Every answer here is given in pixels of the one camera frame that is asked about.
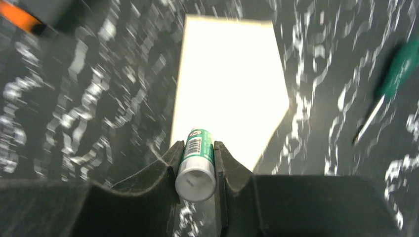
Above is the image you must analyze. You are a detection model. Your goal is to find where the green handled screwdriver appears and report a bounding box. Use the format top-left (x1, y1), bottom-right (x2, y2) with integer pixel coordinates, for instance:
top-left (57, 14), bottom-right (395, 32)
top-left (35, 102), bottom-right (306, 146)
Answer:
top-left (353, 39), bottom-right (419, 146)

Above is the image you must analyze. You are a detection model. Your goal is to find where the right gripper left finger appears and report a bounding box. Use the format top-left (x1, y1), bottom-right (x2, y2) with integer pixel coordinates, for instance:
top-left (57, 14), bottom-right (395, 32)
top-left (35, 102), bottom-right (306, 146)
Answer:
top-left (0, 141), bottom-right (184, 237)

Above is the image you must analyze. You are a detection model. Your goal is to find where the white envelope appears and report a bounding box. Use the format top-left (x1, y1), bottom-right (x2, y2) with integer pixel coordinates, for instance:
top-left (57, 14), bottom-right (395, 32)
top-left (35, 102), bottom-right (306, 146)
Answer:
top-left (170, 15), bottom-right (290, 171)

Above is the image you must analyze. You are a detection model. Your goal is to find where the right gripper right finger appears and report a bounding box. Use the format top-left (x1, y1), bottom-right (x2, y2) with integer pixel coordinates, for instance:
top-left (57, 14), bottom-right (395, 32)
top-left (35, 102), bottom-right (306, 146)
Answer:
top-left (214, 141), bottom-right (401, 237)

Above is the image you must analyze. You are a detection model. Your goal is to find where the white green glue stick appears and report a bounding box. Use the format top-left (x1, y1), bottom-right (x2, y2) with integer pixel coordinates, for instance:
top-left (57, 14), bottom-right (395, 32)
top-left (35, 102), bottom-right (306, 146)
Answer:
top-left (175, 128), bottom-right (216, 202)

